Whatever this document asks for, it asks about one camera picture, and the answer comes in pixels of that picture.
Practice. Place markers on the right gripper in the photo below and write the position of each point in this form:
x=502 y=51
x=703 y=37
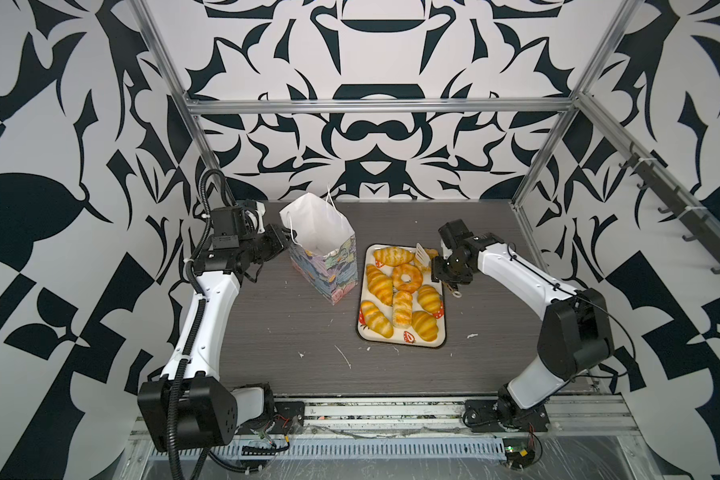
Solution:
x=437 y=273

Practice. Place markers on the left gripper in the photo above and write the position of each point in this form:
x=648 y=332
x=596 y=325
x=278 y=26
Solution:
x=276 y=244

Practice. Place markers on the knotted fake bread roll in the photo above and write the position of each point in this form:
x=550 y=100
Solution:
x=431 y=257

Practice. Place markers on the white and steel tongs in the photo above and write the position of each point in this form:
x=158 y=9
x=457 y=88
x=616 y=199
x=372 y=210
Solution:
x=421 y=255

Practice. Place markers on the striped fake bun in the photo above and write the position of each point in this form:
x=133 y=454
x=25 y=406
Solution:
x=429 y=299

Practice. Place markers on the colourful printed paper bag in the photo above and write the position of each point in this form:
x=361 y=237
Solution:
x=322 y=245

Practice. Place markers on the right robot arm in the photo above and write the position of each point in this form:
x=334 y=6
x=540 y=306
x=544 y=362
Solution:
x=575 y=334

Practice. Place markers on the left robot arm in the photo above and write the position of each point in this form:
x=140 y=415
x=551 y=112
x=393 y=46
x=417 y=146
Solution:
x=187 y=407

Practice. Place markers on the long striped fake croissant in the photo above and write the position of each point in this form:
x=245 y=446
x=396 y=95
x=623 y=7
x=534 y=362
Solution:
x=393 y=256

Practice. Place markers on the bottom right fake croissant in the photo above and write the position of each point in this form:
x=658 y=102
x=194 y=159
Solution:
x=425 y=325

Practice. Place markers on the centre twisted fake bread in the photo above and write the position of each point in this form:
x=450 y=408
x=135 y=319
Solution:
x=402 y=309

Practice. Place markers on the left column fake croissant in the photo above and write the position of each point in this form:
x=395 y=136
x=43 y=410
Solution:
x=379 y=284

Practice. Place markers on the bottom left fake croissant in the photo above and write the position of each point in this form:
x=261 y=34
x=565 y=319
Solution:
x=376 y=320

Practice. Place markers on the strawberry print tray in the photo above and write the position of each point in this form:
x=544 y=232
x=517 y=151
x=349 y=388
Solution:
x=401 y=336

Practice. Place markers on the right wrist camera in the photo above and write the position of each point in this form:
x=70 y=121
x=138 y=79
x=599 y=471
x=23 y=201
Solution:
x=453 y=231

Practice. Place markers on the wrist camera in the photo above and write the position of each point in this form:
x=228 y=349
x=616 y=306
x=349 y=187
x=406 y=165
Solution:
x=237 y=223
x=453 y=231

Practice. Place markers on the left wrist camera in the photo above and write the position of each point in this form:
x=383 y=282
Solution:
x=237 y=223

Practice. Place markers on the ring shaped fake bread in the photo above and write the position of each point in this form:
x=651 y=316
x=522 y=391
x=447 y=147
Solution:
x=407 y=278

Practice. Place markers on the base rail with cable duct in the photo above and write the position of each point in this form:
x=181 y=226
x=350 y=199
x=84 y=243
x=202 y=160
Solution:
x=574 y=436

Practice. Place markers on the aluminium frame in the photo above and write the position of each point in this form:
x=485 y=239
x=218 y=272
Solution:
x=514 y=116

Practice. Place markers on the wall hook rack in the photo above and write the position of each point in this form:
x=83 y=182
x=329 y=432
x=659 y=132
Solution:
x=678 y=202

